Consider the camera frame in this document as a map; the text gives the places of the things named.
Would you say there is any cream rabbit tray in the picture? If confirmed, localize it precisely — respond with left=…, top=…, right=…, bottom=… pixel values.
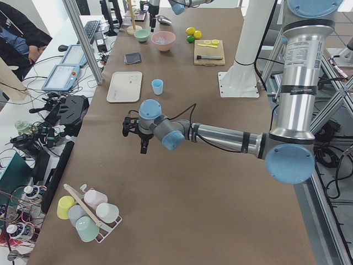
left=106, top=71, right=142, bottom=103

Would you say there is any bamboo cutting board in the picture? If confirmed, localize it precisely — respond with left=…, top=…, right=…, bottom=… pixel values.
left=194, top=40, right=226, bottom=66

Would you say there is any blue teach pendant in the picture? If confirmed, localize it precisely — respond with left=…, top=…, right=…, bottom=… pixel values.
left=61, top=44, right=87, bottom=68
left=42, top=63, right=81, bottom=92

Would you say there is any wooden glass rack stand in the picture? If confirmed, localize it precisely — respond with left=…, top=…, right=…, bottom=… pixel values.
left=124, top=0, right=142, bottom=35

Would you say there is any steel ice scoop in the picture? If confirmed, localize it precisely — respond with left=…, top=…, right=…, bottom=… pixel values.
left=156, top=15, right=172, bottom=25

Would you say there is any blue teach pendant far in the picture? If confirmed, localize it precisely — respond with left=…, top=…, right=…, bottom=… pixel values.
left=61, top=44, right=87, bottom=68

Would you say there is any yellow lemon left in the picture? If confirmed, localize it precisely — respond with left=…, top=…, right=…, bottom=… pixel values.
left=185, top=27, right=196, bottom=35

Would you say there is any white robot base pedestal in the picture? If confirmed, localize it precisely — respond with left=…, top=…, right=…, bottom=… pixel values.
left=218, top=0, right=277, bottom=98

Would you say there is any person in dark jacket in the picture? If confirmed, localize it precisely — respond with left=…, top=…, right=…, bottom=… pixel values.
left=1, top=2, right=52, bottom=80

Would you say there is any grey folded cloth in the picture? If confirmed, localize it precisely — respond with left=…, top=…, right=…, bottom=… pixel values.
left=124, top=52, right=142, bottom=65

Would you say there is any green lime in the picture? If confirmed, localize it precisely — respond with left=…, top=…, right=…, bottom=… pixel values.
left=186, top=35, right=195, bottom=43

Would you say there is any white cup rack with cups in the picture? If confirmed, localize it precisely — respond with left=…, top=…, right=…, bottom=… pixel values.
left=57, top=184, right=122, bottom=243

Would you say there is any pile of clear ice cubes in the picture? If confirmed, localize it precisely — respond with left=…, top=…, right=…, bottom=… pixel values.
left=154, top=36, right=173, bottom=45

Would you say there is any steel muddler black tip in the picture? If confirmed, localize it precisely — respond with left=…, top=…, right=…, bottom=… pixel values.
left=196, top=55, right=223, bottom=60

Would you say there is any yellow lemon right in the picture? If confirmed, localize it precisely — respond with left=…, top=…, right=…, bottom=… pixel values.
left=193, top=30, right=202, bottom=39

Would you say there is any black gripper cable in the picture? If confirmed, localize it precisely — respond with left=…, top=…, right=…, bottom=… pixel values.
left=168, top=103, right=197, bottom=121

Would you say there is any mint green bowl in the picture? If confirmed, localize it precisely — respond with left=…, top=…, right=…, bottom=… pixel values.
left=134, top=29, right=150, bottom=43

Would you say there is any yellow plastic knife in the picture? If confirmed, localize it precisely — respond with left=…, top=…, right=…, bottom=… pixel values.
left=197, top=43, right=218, bottom=49

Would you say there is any pink bowl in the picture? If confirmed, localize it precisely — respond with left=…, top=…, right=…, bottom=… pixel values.
left=151, top=31, right=176, bottom=51

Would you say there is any light blue cup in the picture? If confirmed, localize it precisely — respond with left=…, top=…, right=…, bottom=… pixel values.
left=151, top=79, right=164, bottom=95

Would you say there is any blue teach pendant near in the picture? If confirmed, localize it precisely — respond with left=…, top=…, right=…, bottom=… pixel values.
left=42, top=63, right=81, bottom=92

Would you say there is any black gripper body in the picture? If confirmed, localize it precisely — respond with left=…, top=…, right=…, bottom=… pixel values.
left=138, top=132, right=153, bottom=141
left=149, top=5, right=159, bottom=27

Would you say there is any black keyboard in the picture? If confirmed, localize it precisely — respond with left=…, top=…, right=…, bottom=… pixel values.
left=84, top=20, right=100, bottom=44

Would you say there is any yellow lemon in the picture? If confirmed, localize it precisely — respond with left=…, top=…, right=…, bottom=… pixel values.
left=185, top=27, right=196, bottom=35
left=193, top=30, right=202, bottom=39

